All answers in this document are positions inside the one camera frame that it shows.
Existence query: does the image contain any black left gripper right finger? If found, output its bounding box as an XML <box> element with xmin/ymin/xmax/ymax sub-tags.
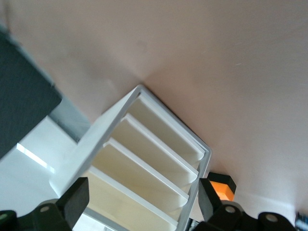
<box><xmin>197</xmin><ymin>178</ymin><xmax>258</xmax><ymax>231</ymax></box>

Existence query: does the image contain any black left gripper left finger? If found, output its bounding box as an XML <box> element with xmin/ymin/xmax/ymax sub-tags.
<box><xmin>31</xmin><ymin>177</ymin><xmax>90</xmax><ymax>231</ymax></box>

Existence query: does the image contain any white plastic drawer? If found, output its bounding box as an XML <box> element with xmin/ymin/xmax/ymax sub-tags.
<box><xmin>81</xmin><ymin>166</ymin><xmax>180</xmax><ymax>231</ymax></box>

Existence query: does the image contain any white drawer cabinet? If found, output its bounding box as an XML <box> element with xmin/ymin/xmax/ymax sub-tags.
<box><xmin>49</xmin><ymin>84</ymin><xmax>214</xmax><ymax>231</ymax></box>

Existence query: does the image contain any dark grey background panel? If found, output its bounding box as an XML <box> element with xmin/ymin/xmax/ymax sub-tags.
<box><xmin>0</xmin><ymin>31</ymin><xmax>63</xmax><ymax>159</ymax></box>

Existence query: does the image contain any orange button enclosure box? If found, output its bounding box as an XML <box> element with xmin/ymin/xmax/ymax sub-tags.
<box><xmin>207</xmin><ymin>172</ymin><xmax>237</xmax><ymax>202</ymax></box>

